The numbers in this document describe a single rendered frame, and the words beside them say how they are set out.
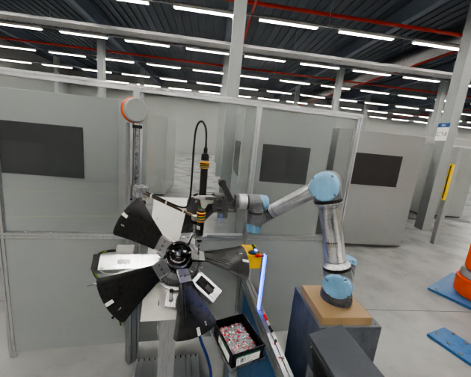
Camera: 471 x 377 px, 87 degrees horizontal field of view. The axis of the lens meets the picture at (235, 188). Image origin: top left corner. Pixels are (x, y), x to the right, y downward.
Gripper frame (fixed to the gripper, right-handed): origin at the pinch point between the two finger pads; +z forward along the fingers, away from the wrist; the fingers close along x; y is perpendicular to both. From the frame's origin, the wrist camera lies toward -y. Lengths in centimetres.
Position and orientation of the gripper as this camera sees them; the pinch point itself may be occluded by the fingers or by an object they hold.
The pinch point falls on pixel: (196, 194)
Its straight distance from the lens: 116.9
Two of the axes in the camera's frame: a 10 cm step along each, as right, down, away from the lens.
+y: -1.0, 9.7, 2.0
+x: -2.0, -2.2, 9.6
